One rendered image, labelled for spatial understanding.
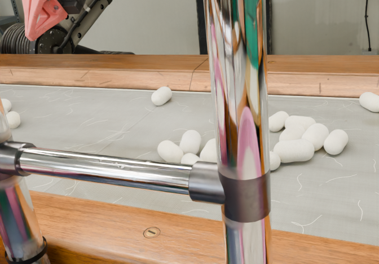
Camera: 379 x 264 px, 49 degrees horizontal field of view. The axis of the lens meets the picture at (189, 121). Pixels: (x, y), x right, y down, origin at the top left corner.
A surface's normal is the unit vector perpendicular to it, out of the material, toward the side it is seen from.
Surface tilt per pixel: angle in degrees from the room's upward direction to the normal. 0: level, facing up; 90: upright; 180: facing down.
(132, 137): 0
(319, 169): 0
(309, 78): 45
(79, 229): 0
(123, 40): 90
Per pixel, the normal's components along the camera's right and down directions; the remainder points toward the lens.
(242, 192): -0.22, 0.41
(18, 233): 0.39, 0.33
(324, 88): -0.33, -0.36
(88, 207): -0.10, -0.91
